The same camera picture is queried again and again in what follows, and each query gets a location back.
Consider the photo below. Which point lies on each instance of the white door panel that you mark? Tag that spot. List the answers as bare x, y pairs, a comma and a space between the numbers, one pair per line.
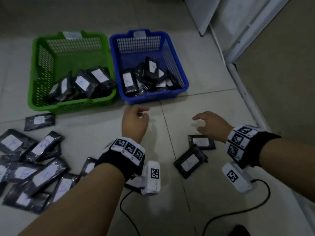
201, 12

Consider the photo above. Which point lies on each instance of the white door frame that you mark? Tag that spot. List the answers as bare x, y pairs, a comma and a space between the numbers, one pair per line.
253, 24

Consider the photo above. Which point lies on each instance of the pile of black labelled packets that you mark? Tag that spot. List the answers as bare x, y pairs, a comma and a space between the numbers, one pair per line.
83, 83
150, 71
37, 169

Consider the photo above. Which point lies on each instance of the person's left thumb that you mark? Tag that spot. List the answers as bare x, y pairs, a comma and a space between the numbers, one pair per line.
145, 116

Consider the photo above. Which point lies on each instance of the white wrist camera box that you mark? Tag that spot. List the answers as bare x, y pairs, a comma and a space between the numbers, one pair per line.
236, 178
153, 179

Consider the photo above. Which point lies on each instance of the person's left hand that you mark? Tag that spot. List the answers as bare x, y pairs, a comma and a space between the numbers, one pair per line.
133, 125

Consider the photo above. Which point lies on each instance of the person's right forearm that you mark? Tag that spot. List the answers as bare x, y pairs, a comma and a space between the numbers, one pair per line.
290, 164

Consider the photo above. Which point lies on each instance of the person's left forearm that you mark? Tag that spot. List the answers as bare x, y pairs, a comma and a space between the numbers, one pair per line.
81, 206

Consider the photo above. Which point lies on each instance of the white tag on blue basket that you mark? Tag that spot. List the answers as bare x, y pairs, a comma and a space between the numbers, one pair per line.
140, 34

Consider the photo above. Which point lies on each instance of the black object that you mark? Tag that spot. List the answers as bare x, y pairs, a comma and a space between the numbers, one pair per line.
238, 231

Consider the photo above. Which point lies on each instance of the black packet with white label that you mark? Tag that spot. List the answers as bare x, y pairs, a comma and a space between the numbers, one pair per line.
39, 121
201, 142
89, 167
189, 162

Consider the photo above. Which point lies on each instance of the blue plastic basket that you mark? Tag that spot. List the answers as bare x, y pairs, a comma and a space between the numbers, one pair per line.
145, 50

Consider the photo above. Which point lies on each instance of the black wristband with marker tags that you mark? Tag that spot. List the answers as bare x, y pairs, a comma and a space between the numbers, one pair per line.
118, 159
256, 147

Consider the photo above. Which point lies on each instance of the person's right hand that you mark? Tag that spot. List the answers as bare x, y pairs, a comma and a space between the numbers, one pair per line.
216, 126

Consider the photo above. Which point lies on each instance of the person's right thumb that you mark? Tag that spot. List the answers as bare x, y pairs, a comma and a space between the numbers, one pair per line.
202, 130

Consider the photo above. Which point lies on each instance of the white tag on green basket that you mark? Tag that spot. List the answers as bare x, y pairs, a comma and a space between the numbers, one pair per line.
71, 34

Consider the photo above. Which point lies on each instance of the green plastic basket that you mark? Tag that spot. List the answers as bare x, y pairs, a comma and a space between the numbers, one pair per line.
41, 71

